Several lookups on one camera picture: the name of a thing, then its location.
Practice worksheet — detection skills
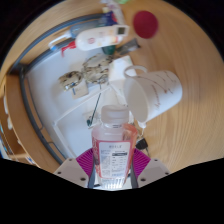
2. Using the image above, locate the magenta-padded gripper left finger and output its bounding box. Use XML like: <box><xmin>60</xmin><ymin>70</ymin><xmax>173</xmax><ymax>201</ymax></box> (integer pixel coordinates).
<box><xmin>53</xmin><ymin>148</ymin><xmax>98</xmax><ymax>189</ymax></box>

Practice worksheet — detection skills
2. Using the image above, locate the pink drink bottle white cap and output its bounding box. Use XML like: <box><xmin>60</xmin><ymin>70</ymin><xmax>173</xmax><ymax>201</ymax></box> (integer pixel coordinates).
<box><xmin>90</xmin><ymin>104</ymin><xmax>139</xmax><ymax>191</ymax></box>

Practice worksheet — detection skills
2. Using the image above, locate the grey metal desk frame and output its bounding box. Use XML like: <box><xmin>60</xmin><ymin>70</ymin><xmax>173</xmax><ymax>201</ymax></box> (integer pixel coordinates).
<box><xmin>9</xmin><ymin>13</ymin><xmax>104</xmax><ymax>164</ymax></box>

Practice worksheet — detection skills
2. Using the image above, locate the small white wall box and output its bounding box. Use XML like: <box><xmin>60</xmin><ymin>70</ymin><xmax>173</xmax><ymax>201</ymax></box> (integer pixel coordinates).
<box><xmin>71</xmin><ymin>81</ymin><xmax>90</xmax><ymax>99</ymax></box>

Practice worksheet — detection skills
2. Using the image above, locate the black key fob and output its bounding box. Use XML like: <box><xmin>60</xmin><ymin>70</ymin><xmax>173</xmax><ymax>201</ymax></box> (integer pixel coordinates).
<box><xmin>134</xmin><ymin>134</ymin><xmax>151</xmax><ymax>156</ymax></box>

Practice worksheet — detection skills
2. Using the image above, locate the white tissue box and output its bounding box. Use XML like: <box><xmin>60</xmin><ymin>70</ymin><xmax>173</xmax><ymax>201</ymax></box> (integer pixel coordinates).
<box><xmin>108</xmin><ymin>54</ymin><xmax>139</xmax><ymax>88</ymax></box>

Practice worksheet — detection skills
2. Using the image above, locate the flat round red coaster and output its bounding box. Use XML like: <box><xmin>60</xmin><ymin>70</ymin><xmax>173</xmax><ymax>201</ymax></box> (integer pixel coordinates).
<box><xmin>132</xmin><ymin>10</ymin><xmax>160</xmax><ymax>40</ymax></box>

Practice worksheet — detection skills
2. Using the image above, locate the white cup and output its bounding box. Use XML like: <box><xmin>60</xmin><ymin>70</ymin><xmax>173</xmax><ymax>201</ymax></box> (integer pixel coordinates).
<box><xmin>123</xmin><ymin>65</ymin><xmax>184</xmax><ymax>124</ymax></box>

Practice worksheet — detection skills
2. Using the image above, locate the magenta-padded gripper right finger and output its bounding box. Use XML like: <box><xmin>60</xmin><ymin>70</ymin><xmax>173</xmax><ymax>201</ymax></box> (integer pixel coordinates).
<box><xmin>131</xmin><ymin>148</ymin><xmax>172</xmax><ymax>188</ymax></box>

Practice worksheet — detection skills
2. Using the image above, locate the white lotion pump bottle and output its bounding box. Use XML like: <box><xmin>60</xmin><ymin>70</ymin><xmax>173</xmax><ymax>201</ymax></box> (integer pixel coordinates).
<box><xmin>60</xmin><ymin>24</ymin><xmax>130</xmax><ymax>58</ymax></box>

